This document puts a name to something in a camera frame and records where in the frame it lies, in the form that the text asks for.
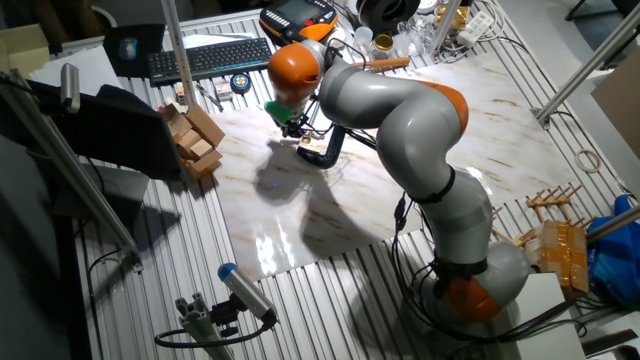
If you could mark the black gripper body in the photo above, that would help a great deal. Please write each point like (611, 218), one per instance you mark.
(296, 127)

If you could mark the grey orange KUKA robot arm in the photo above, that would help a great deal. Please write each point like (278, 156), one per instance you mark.
(415, 130)

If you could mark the small wooden block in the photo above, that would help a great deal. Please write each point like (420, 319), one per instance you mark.
(311, 148)

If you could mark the round black tape measure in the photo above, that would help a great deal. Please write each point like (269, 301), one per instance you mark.
(240, 83)

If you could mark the small red white box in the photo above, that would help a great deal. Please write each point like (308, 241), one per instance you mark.
(223, 91)

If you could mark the white egg-shaped ball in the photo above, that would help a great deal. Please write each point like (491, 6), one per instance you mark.
(340, 36)

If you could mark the orange black teach pendant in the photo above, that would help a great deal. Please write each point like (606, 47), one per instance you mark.
(300, 20)

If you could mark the marble pattern mat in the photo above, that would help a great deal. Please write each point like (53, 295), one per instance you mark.
(250, 225)

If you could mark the black keyboard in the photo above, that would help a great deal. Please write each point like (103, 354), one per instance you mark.
(210, 57)

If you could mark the clear jar with white lid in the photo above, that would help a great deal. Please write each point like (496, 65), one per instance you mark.
(363, 36)

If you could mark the jar with gold lid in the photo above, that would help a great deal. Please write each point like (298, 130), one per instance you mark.
(384, 42)

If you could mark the clear glass jar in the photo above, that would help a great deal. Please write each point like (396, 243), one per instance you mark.
(406, 45)

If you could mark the black filament spool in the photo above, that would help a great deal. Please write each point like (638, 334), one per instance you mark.
(387, 12)

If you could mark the black mouse pad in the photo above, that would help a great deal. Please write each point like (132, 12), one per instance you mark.
(150, 37)

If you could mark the black laptop screen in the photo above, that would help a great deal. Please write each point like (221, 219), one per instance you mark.
(115, 135)

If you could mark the computer mouse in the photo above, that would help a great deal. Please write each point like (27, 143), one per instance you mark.
(128, 49)

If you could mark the gold metal object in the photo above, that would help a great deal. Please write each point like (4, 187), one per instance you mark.
(457, 17)

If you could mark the white power strip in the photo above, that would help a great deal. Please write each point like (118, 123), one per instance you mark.
(475, 29)

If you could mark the white paper sheet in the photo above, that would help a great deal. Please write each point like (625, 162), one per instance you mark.
(85, 67)

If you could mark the wooden dish rack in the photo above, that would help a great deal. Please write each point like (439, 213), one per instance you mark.
(552, 200)

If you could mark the large cardboard box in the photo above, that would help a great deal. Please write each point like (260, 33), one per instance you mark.
(22, 47)

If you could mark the tape wrapped cardboard package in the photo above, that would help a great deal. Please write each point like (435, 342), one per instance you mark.
(565, 255)

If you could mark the large cardboard sheet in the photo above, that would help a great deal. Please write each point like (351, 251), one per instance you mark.
(620, 110)

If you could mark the blue plastic bag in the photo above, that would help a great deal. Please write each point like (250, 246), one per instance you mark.
(617, 265)

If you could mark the aluminium profile post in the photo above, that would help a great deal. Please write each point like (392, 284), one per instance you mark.
(177, 55)
(590, 60)
(445, 25)
(612, 225)

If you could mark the grey camera with blue end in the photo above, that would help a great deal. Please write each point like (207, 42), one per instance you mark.
(247, 292)

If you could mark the aluminium camera mount profile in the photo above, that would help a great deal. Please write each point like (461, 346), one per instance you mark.
(200, 325)

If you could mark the grey depth camera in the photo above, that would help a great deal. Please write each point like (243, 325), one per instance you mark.
(70, 87)

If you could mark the aluminium frame beam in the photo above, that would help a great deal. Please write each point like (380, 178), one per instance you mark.
(70, 170)

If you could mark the white pedestal box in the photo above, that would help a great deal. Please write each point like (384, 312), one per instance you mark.
(545, 325)

